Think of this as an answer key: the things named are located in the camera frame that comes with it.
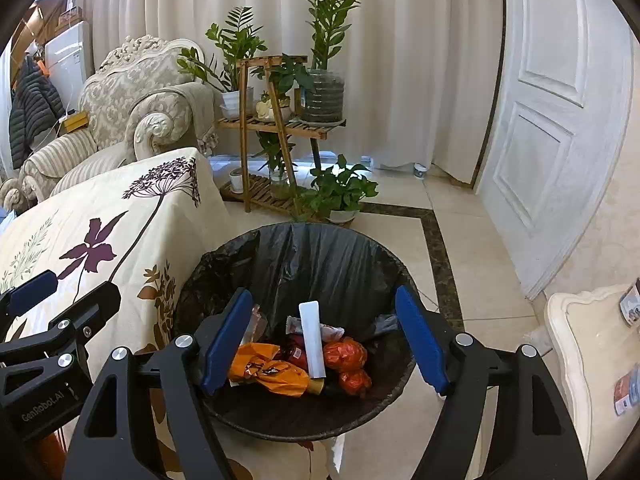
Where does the wooden plant stand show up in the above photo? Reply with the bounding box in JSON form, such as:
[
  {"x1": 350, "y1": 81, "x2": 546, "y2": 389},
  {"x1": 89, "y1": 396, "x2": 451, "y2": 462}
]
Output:
[{"x1": 216, "y1": 55, "x2": 333, "y2": 216}]

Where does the white pleated curtain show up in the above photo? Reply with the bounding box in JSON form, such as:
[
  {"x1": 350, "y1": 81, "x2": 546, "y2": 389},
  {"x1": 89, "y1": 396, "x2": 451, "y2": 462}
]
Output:
[{"x1": 65, "y1": 0, "x2": 506, "y2": 186}]

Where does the trash bin black liner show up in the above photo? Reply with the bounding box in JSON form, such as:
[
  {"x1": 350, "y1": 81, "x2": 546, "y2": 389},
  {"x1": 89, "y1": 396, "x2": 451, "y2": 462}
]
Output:
[{"x1": 172, "y1": 222, "x2": 426, "y2": 443}]

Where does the crumpled orange red bag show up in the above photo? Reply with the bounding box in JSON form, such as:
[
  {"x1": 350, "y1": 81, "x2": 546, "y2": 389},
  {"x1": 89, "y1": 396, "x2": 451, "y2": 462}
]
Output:
[
  {"x1": 339, "y1": 369, "x2": 373, "y2": 397},
  {"x1": 322, "y1": 337, "x2": 368, "y2": 373}
]

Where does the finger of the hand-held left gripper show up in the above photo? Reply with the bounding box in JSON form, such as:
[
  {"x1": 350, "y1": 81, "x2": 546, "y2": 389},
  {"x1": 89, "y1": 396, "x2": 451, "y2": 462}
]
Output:
[
  {"x1": 0, "y1": 270, "x2": 58, "y2": 318},
  {"x1": 0, "y1": 282, "x2": 122, "y2": 376}
]

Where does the plant in glass jar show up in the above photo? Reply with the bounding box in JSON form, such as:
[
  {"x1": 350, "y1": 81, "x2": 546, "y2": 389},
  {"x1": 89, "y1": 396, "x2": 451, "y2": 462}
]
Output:
[{"x1": 252, "y1": 132, "x2": 301, "y2": 201}]

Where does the yellow box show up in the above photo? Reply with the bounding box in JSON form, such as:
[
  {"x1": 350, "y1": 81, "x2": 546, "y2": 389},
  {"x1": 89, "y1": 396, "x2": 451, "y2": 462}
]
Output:
[{"x1": 59, "y1": 112, "x2": 90, "y2": 133}]

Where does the dark puffer jacket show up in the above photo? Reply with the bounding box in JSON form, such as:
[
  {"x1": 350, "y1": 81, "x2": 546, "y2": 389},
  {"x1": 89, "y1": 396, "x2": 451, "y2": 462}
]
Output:
[{"x1": 9, "y1": 57, "x2": 63, "y2": 171}]

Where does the tall plant dark glass pot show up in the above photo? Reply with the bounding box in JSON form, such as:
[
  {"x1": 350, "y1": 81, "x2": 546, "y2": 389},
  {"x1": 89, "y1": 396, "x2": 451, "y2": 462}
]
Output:
[{"x1": 299, "y1": 0, "x2": 361, "y2": 126}]

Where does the small plant yellow pot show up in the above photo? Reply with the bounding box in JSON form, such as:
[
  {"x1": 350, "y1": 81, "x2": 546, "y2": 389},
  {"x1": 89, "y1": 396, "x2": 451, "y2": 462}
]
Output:
[{"x1": 252, "y1": 55, "x2": 313, "y2": 122}]

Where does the white refrigerator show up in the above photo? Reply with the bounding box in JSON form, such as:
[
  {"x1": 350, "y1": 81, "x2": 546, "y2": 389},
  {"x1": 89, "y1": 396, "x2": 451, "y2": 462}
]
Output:
[{"x1": 44, "y1": 22, "x2": 96, "y2": 111}]

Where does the ornate beige sofa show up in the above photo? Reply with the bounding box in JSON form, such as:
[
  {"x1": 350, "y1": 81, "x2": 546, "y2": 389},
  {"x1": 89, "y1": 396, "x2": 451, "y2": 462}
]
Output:
[{"x1": 0, "y1": 175, "x2": 38, "y2": 233}]

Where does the white carved cabinet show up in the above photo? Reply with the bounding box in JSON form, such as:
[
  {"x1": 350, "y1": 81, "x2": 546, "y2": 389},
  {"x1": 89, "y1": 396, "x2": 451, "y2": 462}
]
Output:
[{"x1": 545, "y1": 285, "x2": 640, "y2": 480}]

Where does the pothos plant white pot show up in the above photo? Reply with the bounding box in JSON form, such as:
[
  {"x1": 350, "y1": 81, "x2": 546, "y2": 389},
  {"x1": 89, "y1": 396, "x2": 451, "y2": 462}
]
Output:
[{"x1": 297, "y1": 155, "x2": 379, "y2": 225}]

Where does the leafy plant white pot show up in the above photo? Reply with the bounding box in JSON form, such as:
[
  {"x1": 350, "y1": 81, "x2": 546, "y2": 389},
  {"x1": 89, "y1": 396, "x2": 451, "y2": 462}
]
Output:
[{"x1": 177, "y1": 7, "x2": 268, "y2": 121}]

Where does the small printed packet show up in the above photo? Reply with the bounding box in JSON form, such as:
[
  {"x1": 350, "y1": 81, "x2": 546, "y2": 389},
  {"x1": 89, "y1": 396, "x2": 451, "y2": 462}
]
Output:
[
  {"x1": 619, "y1": 280, "x2": 640, "y2": 328},
  {"x1": 614, "y1": 365, "x2": 640, "y2": 417}
]

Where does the orange plastic bag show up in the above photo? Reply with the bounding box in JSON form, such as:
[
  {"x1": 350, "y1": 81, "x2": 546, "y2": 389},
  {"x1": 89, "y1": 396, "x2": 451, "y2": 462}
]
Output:
[{"x1": 229, "y1": 342, "x2": 311, "y2": 398}]

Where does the ornate beige armchair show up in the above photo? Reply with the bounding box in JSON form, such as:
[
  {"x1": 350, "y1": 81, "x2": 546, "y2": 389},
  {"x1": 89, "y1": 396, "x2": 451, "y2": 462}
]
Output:
[{"x1": 22, "y1": 35, "x2": 221, "y2": 196}]

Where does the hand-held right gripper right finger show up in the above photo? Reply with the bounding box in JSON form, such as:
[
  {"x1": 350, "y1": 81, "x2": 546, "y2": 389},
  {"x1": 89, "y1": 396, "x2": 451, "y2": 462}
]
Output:
[{"x1": 395, "y1": 286, "x2": 588, "y2": 480}]

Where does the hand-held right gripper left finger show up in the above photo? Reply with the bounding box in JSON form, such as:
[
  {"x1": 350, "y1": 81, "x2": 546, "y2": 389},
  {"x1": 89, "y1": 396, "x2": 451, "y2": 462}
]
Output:
[{"x1": 62, "y1": 287, "x2": 254, "y2": 480}]

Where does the red bottle black cap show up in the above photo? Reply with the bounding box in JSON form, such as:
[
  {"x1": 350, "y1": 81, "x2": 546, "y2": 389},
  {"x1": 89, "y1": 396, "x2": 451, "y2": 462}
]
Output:
[{"x1": 285, "y1": 335, "x2": 311, "y2": 372}]

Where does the white panelled door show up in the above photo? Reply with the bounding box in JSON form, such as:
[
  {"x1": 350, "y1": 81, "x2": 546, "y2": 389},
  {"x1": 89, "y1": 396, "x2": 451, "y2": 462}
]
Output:
[{"x1": 472, "y1": 0, "x2": 636, "y2": 301}]

